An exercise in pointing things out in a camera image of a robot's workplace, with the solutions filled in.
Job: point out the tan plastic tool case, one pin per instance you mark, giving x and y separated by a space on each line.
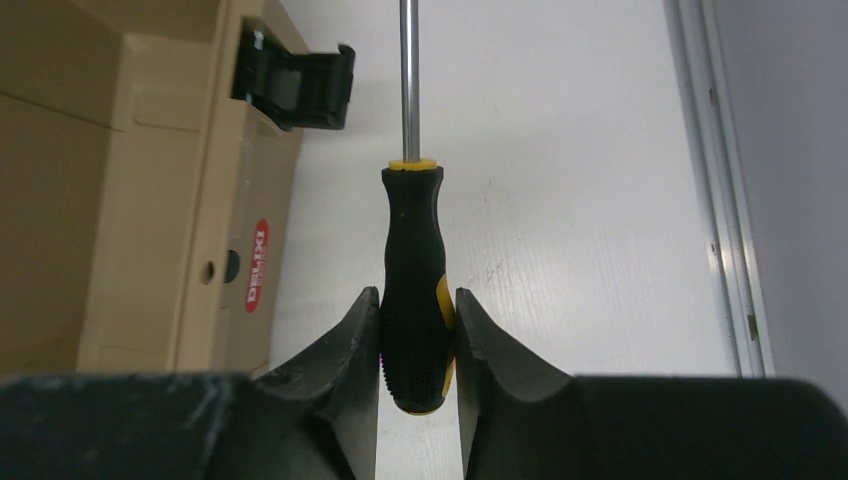
148 151

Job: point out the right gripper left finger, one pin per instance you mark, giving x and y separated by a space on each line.
312 417

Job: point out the black yellow screwdriver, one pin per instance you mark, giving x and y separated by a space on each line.
416 321

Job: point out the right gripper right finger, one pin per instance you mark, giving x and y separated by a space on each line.
522 418

